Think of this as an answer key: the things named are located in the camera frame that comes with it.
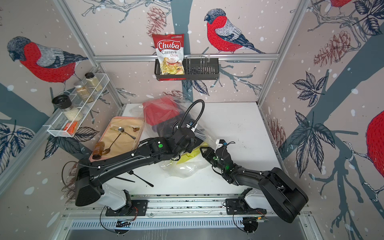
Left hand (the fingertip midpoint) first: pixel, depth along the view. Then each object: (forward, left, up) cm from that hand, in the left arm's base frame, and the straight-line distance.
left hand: (195, 134), depth 74 cm
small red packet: (-2, +56, +9) cm, 57 cm away
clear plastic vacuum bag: (-9, +3, -23) cm, 25 cm away
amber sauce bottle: (+1, +60, -20) cm, 64 cm away
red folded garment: (+26, +25, -11) cm, 37 cm away
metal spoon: (+19, +53, -23) cm, 61 cm away
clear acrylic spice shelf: (-1, +63, +9) cm, 64 cm away
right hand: (0, -3, -15) cm, 16 cm away
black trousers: (+14, +8, -6) cm, 17 cm away
